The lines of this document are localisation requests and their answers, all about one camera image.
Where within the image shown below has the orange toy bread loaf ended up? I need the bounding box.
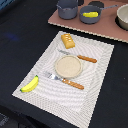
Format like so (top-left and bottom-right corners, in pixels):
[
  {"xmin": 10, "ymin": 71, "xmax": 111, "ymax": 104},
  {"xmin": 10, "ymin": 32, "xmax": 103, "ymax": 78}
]
[{"xmin": 61, "ymin": 33, "xmax": 75, "ymax": 49}]

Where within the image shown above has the yellow toy banana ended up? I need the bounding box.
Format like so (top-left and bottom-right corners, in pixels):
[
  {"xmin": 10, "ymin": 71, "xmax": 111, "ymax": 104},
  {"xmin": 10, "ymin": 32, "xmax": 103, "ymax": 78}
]
[{"xmin": 20, "ymin": 76, "xmax": 39, "ymax": 92}]

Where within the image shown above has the grey toy frying pan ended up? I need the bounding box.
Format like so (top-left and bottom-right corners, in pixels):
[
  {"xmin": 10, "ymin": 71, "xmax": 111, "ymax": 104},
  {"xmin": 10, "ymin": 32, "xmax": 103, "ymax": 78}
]
[{"xmin": 78, "ymin": 3, "xmax": 118, "ymax": 25}]

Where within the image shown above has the yellow toy cheese wedge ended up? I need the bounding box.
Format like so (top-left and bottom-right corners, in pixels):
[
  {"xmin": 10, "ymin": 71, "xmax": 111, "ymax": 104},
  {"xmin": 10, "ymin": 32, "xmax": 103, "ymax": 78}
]
[{"xmin": 83, "ymin": 12, "xmax": 99, "ymax": 18}]

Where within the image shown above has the beige toy plate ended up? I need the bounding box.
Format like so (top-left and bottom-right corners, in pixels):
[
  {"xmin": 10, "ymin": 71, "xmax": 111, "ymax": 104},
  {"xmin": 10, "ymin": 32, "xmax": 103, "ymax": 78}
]
[{"xmin": 55, "ymin": 55, "xmax": 82, "ymax": 78}]

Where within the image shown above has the beige woven placemat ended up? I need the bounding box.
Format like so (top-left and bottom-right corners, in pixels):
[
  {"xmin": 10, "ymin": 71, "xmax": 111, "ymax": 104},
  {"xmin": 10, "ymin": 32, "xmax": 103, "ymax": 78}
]
[{"xmin": 13, "ymin": 31, "xmax": 114, "ymax": 128}]

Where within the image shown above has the grey toy pot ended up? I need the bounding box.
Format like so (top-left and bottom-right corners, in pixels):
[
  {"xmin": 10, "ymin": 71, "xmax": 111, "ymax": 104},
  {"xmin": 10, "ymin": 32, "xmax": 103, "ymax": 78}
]
[{"xmin": 57, "ymin": 0, "xmax": 78, "ymax": 20}]

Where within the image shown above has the pink toy stove board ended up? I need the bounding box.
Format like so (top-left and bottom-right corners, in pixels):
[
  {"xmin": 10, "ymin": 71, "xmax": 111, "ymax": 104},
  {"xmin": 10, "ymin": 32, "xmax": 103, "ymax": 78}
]
[{"xmin": 48, "ymin": 0, "xmax": 128, "ymax": 43}]

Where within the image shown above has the black stove burner disc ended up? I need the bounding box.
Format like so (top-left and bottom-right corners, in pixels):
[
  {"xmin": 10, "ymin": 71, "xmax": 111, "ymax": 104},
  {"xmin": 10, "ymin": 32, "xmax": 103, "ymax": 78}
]
[{"xmin": 88, "ymin": 1, "xmax": 104, "ymax": 8}]

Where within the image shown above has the beige toy bowl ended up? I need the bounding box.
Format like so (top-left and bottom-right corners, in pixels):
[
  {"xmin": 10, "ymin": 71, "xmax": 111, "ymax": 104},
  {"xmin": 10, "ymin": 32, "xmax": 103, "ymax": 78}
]
[{"xmin": 117, "ymin": 4, "xmax": 128, "ymax": 30}]

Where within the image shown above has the toy fork orange handle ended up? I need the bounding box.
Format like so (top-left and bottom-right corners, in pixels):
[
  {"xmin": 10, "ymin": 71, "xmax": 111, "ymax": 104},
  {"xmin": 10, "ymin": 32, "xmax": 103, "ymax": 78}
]
[{"xmin": 43, "ymin": 72, "xmax": 84, "ymax": 90}]

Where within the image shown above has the toy knife orange handle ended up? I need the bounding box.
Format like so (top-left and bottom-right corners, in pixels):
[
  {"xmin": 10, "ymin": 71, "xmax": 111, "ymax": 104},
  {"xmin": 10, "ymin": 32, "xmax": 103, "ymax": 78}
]
[{"xmin": 58, "ymin": 50, "xmax": 97, "ymax": 63}]

